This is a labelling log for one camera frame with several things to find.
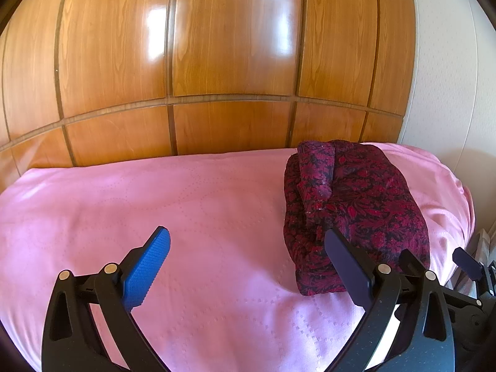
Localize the red floral knit sweater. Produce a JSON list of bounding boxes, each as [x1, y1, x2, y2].
[[283, 140, 430, 296]]

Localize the pink bedspread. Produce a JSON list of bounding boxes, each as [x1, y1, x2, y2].
[[0, 140, 477, 372]]

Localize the wooden panel headboard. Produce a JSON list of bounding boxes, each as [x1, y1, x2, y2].
[[1, 0, 415, 187]]

